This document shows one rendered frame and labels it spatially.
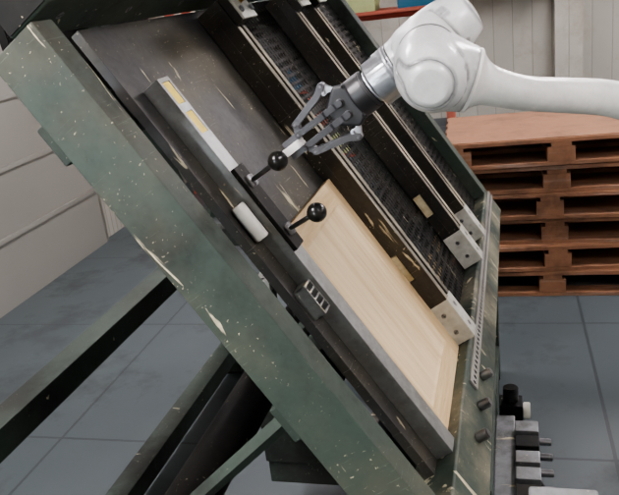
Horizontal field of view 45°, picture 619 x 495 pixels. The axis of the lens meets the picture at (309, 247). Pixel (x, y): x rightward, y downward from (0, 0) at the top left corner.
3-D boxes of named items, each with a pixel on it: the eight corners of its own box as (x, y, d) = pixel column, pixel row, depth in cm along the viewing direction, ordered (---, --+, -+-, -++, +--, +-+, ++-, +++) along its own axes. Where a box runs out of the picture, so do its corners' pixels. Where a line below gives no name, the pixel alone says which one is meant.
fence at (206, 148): (436, 460, 155) (453, 452, 154) (142, 91, 143) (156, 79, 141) (439, 445, 160) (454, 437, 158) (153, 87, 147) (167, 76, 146)
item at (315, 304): (314, 321, 147) (325, 313, 145) (292, 294, 146) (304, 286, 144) (318, 312, 150) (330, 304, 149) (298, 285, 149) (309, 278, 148)
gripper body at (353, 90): (390, 101, 137) (351, 131, 140) (362, 63, 135) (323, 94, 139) (384, 108, 130) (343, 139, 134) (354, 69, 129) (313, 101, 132)
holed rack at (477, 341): (476, 390, 181) (478, 389, 181) (469, 381, 181) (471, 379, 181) (491, 196, 331) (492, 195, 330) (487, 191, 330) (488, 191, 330)
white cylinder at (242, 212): (228, 212, 143) (254, 245, 144) (240, 203, 142) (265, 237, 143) (234, 207, 146) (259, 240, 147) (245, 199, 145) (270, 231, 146)
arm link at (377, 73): (386, 41, 134) (361, 62, 136) (378, 47, 126) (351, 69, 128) (417, 82, 135) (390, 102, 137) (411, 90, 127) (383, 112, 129)
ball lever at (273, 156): (248, 195, 147) (283, 170, 136) (236, 180, 146) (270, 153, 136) (259, 186, 149) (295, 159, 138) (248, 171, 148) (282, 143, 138)
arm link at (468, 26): (380, 33, 133) (377, 53, 122) (453, -25, 127) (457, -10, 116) (418, 80, 136) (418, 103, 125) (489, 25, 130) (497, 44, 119)
